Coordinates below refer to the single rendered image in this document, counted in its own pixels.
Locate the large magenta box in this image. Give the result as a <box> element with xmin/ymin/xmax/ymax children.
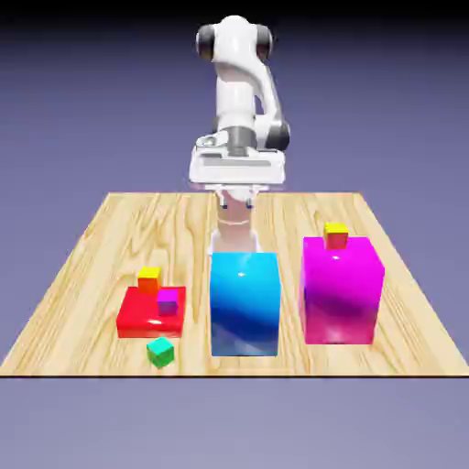
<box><xmin>299</xmin><ymin>235</ymin><xmax>387</xmax><ymax>346</ymax></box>

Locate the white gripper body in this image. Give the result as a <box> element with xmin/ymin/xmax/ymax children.
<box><xmin>188</xmin><ymin>145</ymin><xmax>288</xmax><ymax>192</ymax></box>

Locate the small green cube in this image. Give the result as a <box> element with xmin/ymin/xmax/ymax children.
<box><xmin>146</xmin><ymin>336</ymin><xmax>176</xmax><ymax>370</ymax></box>

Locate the large red box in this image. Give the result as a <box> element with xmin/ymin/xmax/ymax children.
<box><xmin>115</xmin><ymin>285</ymin><xmax>187</xmax><ymax>339</ymax></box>

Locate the small yellow cube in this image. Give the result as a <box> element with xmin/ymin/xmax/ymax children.
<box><xmin>322</xmin><ymin>222</ymin><xmax>350</xmax><ymax>251</ymax></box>
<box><xmin>137</xmin><ymin>266</ymin><xmax>163</xmax><ymax>297</ymax></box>

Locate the small purple cube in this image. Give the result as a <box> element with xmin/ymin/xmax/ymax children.
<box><xmin>156</xmin><ymin>289</ymin><xmax>180</xmax><ymax>317</ymax></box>

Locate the large blue box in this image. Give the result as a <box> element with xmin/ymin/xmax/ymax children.
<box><xmin>210</xmin><ymin>251</ymin><xmax>282</xmax><ymax>358</ymax></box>

